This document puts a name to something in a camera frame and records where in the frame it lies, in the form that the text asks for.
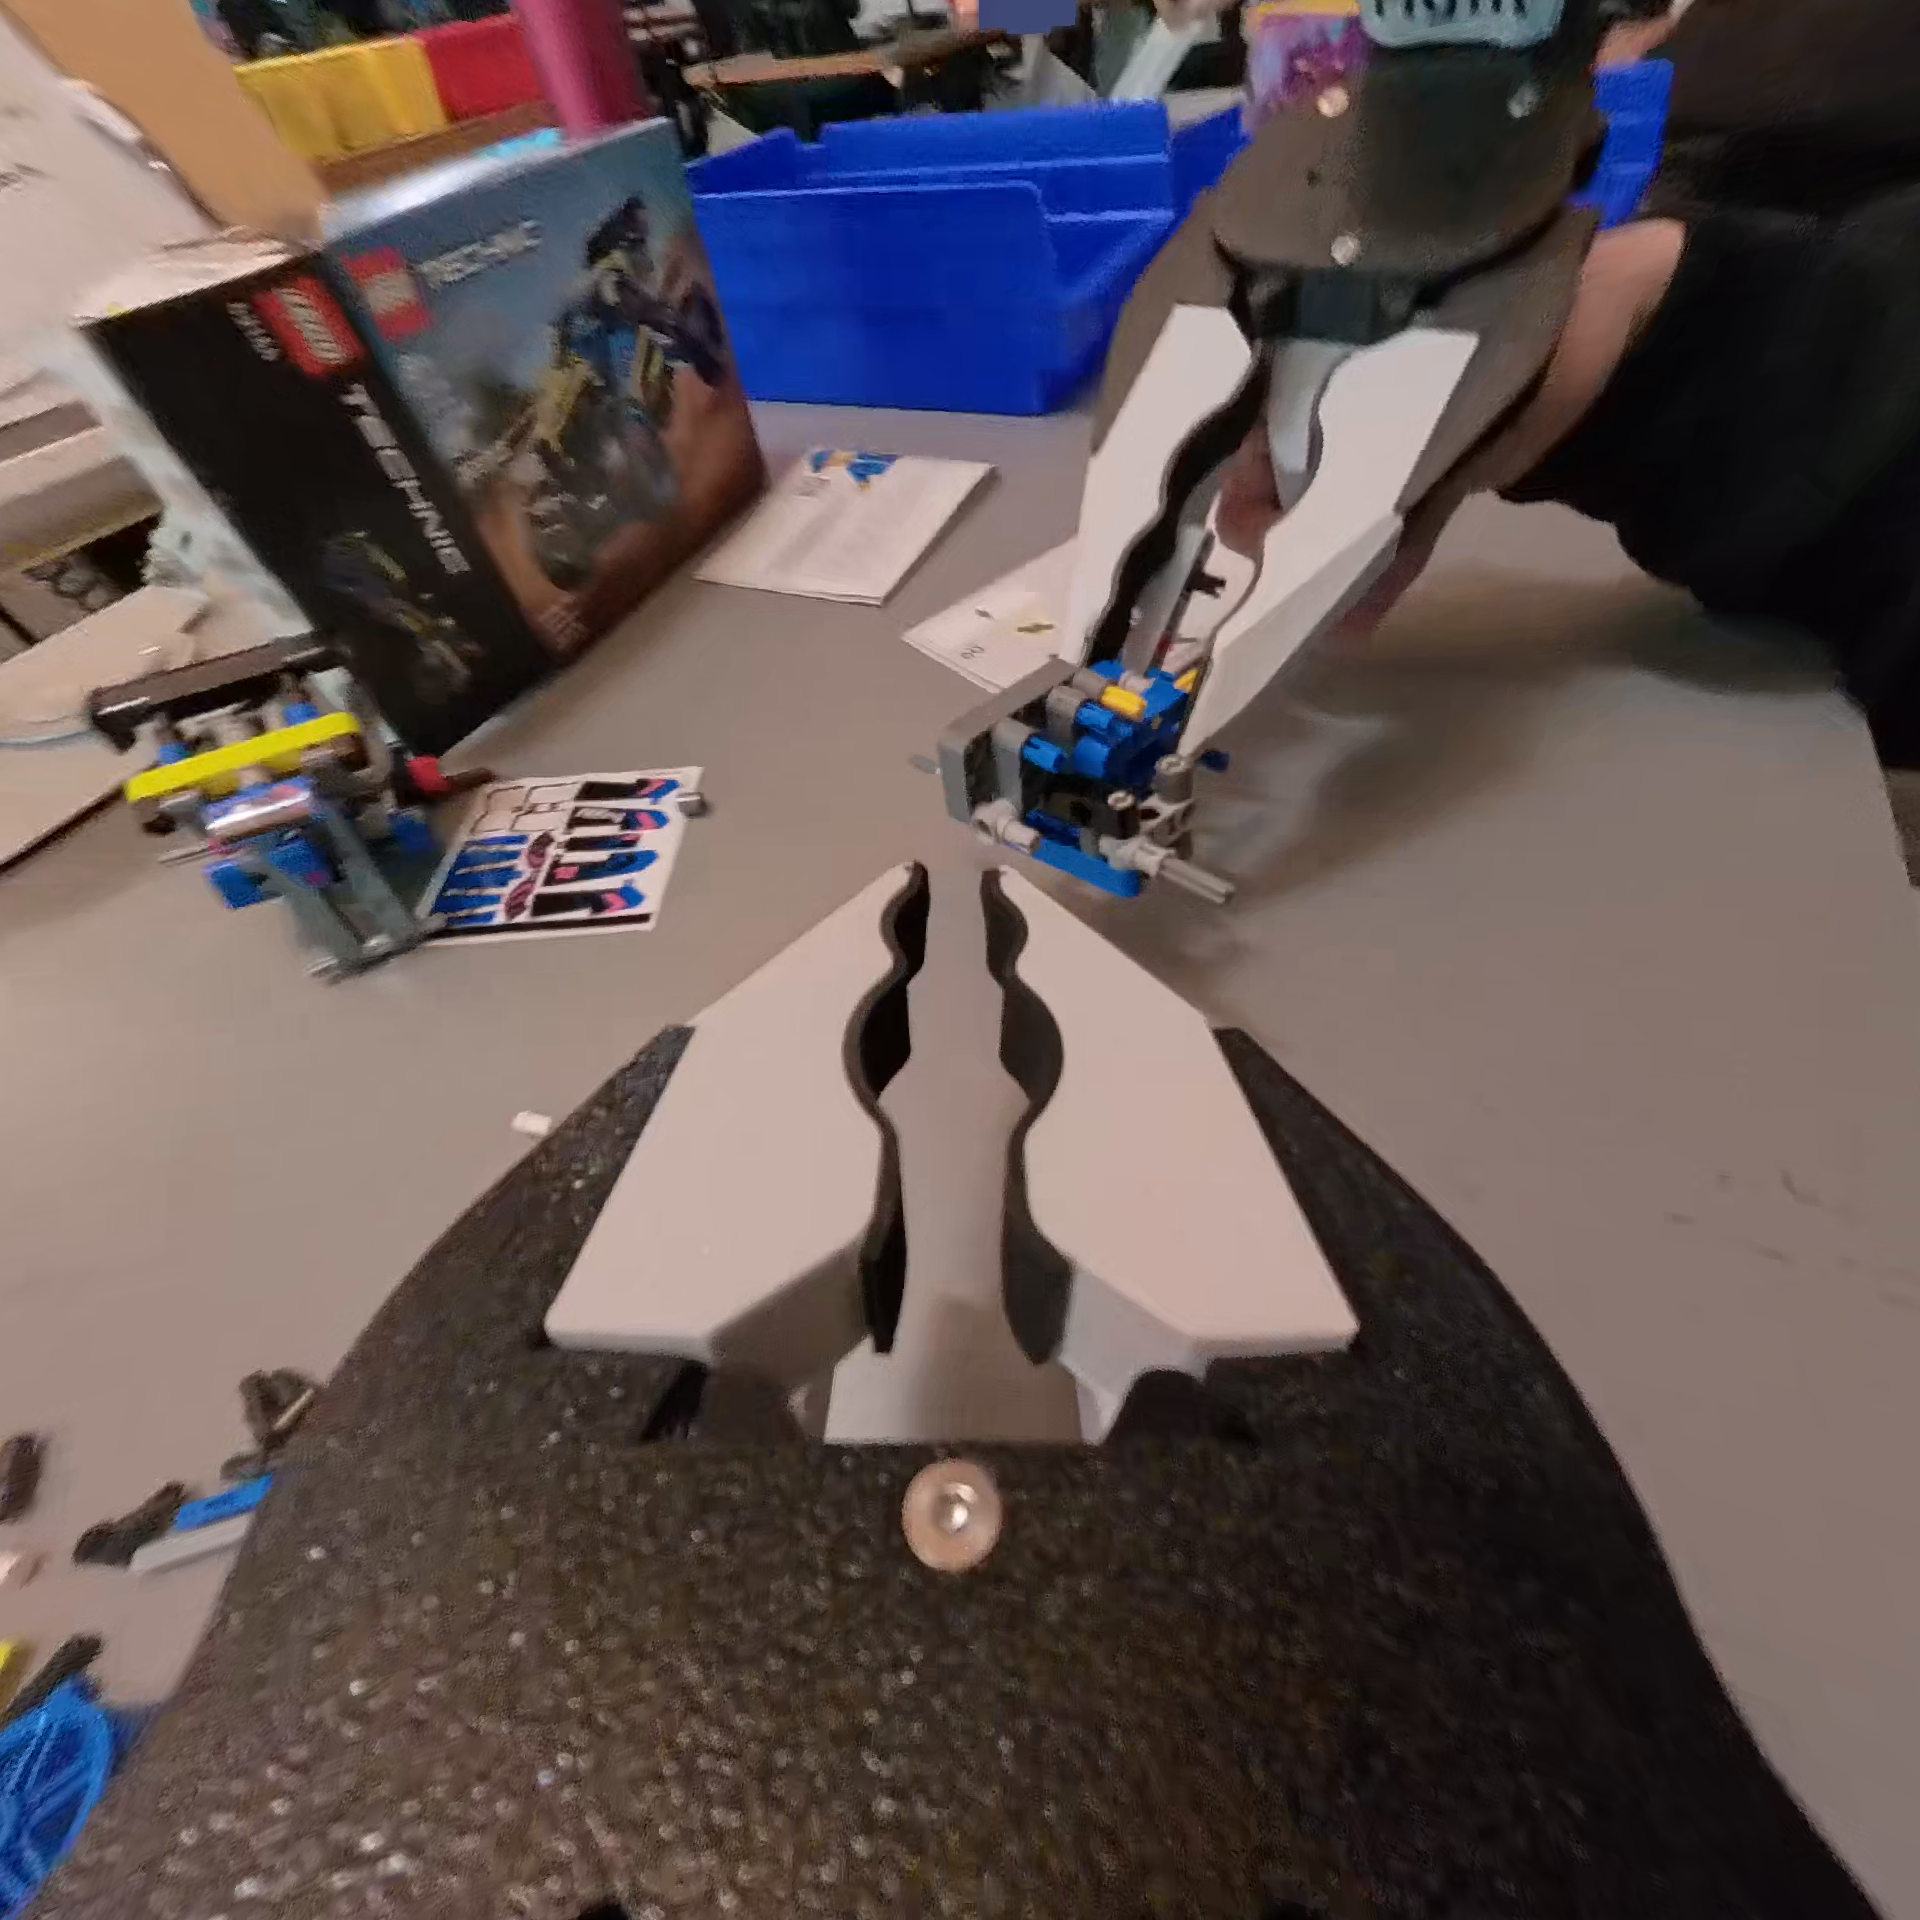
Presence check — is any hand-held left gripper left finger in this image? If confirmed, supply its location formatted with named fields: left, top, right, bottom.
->
left=544, top=863, right=936, bottom=1446

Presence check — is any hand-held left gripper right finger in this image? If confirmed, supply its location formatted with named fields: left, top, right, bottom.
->
left=983, top=866, right=1361, bottom=1446

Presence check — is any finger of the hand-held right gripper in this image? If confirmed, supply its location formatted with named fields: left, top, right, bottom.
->
left=1056, top=303, right=1269, bottom=676
left=1190, top=329, right=1484, bottom=755

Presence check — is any blue grey lego chassis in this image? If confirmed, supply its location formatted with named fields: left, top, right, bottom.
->
left=937, top=525, right=1241, bottom=906

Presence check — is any person's right forearm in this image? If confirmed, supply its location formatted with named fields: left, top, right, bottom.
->
left=1501, top=0, right=1920, bottom=885

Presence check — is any open lego instruction booklet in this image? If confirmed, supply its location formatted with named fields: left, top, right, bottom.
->
left=904, top=541, right=1089, bottom=695

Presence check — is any lego sticker sheet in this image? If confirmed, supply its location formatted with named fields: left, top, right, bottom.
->
left=420, top=765, right=706, bottom=933

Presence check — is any black lego connector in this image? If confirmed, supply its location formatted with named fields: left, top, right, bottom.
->
left=227, top=1368, right=320, bottom=1481

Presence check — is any yellow blue lego assembly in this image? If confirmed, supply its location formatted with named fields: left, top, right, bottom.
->
left=87, top=638, right=499, bottom=983

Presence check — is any blue lego beam black pin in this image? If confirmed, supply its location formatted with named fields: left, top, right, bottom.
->
left=74, top=1478, right=280, bottom=1576

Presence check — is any lego set cardboard box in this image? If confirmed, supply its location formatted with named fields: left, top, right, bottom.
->
left=74, top=116, right=773, bottom=761

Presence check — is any blue lego wheel rim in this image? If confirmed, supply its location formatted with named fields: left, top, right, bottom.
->
left=0, top=1693, right=139, bottom=1899

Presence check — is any person's right hand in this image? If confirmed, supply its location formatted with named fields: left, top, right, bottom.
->
left=1333, top=216, right=1693, bottom=639

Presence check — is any large blue plastic bin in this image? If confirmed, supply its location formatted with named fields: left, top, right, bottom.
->
left=687, top=181, right=1181, bottom=419

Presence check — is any small folded paper leaflet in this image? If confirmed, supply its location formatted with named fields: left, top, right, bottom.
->
left=696, top=446, right=999, bottom=608

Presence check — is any pink cylinder container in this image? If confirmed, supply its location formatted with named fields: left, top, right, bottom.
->
left=510, top=0, right=651, bottom=139

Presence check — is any red plastic bin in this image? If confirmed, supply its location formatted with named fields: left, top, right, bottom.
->
left=413, top=13, right=549, bottom=122

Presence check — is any yellow plastic bin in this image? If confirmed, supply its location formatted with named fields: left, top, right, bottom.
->
left=233, top=38, right=451, bottom=163

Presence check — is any brown cardboard box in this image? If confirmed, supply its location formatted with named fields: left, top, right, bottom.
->
left=0, top=0, right=331, bottom=243

